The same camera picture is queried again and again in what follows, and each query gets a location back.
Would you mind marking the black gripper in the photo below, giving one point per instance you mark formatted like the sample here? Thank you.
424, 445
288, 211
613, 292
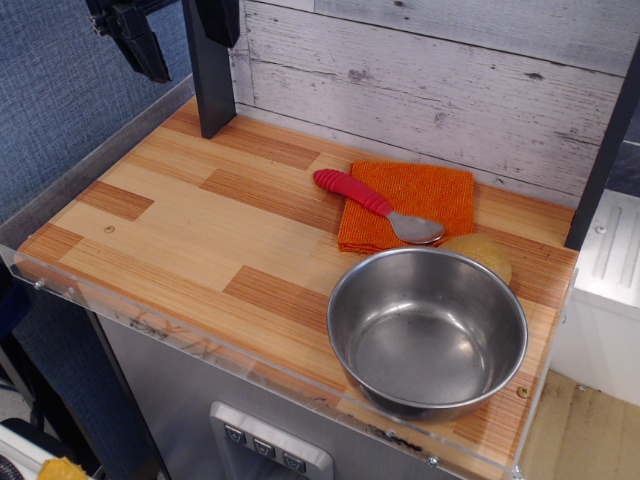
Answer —
126, 23

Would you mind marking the stainless steel bowl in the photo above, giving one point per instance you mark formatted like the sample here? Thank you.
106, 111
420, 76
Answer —
426, 333

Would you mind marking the orange folded cloth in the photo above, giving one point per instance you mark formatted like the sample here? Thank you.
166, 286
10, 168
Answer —
435, 193

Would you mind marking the stainless steel cabinet front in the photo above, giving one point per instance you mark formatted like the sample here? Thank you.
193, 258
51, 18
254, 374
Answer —
175, 390

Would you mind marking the plastic toy chicken drumstick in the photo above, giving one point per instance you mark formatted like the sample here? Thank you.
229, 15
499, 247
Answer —
484, 250

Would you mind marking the silver button control panel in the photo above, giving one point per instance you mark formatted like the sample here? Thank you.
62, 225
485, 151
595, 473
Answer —
270, 442

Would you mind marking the white appliance at right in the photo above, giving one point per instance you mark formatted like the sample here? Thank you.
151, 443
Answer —
597, 341

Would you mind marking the dark left shelf post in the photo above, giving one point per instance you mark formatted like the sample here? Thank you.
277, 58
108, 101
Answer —
211, 75

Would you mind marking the dark shelf post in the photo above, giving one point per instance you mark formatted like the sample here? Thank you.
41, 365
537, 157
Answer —
211, 75
605, 159

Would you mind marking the red handled metal spoon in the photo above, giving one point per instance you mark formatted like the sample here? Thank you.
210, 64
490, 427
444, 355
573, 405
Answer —
410, 229

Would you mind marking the dark right shelf post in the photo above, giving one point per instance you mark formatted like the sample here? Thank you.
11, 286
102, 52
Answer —
605, 159

